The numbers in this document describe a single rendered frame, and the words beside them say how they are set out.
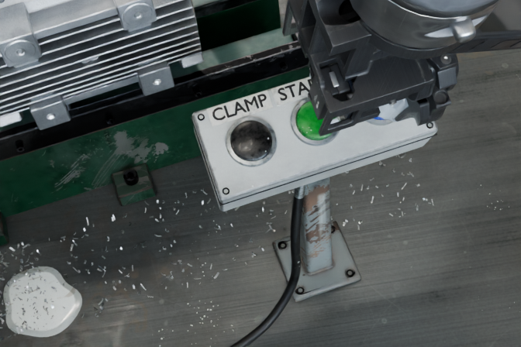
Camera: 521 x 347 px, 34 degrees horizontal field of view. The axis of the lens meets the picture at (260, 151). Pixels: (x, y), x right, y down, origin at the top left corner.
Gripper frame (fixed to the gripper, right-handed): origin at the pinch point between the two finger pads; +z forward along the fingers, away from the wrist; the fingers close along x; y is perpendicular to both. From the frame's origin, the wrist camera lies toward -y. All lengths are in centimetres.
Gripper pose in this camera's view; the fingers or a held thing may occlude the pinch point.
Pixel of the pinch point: (384, 91)
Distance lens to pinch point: 62.5
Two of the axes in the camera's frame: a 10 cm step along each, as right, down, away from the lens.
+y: -9.5, 3.0, -1.1
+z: -0.4, 2.3, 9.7
